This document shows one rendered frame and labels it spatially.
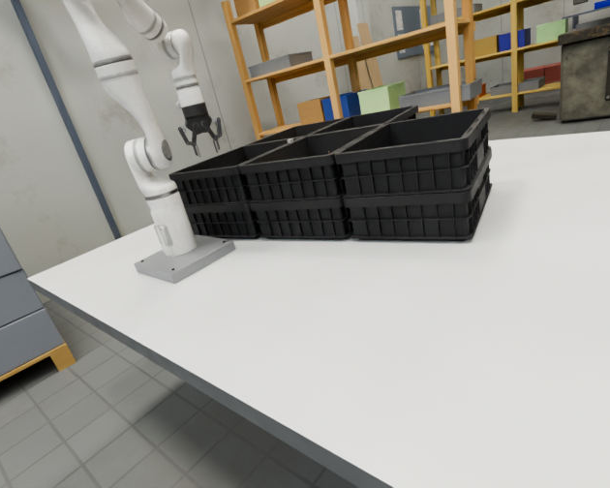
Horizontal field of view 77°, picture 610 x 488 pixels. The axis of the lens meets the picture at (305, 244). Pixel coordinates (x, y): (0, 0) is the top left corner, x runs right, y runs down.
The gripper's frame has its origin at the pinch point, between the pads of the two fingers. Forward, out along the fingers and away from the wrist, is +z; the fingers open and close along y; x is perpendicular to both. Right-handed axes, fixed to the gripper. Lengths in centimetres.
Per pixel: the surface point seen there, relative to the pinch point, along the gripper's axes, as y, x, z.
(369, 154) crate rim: 29, -54, 5
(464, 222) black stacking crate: 42, -67, 22
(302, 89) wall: 173, 368, -9
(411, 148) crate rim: 35, -61, 5
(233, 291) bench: -9, -50, 27
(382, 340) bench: 9, -86, 27
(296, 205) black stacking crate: 14.8, -36.2, 16.4
